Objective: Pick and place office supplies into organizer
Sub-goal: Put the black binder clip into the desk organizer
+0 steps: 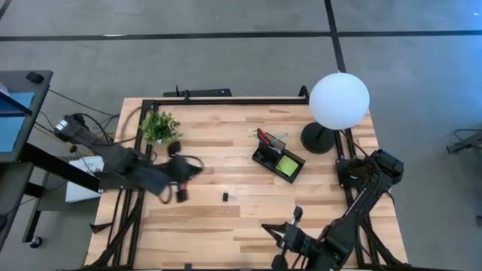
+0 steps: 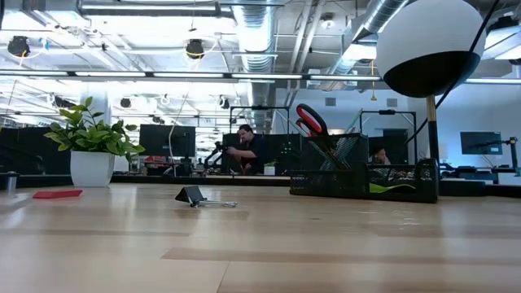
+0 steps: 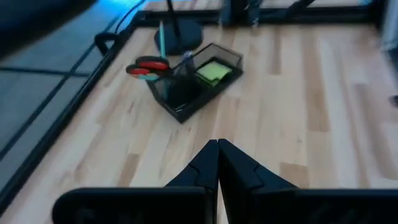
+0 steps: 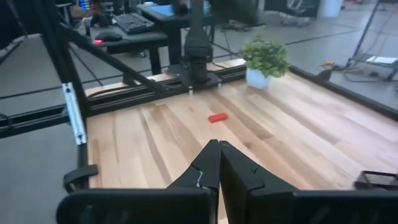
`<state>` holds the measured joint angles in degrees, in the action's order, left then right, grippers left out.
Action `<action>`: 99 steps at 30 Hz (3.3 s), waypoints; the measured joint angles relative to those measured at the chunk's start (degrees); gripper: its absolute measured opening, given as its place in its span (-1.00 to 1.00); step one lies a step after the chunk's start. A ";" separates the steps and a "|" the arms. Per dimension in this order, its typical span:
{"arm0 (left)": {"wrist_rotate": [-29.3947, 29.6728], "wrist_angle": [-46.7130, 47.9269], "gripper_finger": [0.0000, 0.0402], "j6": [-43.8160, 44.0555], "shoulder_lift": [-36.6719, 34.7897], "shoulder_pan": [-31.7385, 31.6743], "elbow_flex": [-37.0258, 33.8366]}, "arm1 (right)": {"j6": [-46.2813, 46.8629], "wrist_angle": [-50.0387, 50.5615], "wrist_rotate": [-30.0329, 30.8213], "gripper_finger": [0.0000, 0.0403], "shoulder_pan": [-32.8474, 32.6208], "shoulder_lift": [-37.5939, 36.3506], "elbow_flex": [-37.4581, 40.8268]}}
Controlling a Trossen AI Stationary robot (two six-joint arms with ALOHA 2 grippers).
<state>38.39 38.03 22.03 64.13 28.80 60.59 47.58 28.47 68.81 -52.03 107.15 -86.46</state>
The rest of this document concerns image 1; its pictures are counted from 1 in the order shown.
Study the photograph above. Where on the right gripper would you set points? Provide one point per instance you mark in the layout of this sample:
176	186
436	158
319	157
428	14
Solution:
301	244

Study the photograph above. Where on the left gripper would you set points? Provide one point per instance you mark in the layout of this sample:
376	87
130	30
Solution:
182	167

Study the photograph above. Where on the small black usb stick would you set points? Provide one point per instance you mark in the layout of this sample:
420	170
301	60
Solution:
226	197

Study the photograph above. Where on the green sticky note pad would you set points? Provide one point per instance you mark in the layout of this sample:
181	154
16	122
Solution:
287	166

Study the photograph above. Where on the purple pen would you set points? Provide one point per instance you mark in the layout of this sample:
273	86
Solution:
276	149

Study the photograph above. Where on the teal pencil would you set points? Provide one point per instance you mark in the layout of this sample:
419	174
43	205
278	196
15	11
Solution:
280	139

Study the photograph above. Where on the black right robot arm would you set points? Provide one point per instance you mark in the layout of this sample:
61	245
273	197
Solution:
357	211

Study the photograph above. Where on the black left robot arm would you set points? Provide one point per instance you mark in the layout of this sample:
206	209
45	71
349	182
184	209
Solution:
120	162

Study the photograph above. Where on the black mesh desk organizer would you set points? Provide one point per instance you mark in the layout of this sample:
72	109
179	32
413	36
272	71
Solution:
278	162

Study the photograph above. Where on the green plant in white pot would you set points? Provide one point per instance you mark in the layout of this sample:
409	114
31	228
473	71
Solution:
161	128

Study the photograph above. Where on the white box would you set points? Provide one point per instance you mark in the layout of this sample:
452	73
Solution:
81	188

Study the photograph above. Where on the white globe table lamp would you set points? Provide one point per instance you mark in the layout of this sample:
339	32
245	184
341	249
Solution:
339	99

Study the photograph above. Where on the black side desk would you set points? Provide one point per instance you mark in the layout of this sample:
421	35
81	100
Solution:
37	165

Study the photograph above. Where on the blue screen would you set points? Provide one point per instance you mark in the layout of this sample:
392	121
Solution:
13	120

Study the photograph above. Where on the small black device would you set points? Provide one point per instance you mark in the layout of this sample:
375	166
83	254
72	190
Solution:
35	77

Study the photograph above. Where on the black floor stand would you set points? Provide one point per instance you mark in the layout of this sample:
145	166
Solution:
467	141

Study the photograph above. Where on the black metal table frame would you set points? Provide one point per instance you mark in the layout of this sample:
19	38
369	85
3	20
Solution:
244	101

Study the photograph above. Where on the black curved frame bracket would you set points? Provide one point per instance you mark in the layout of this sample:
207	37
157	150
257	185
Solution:
304	93

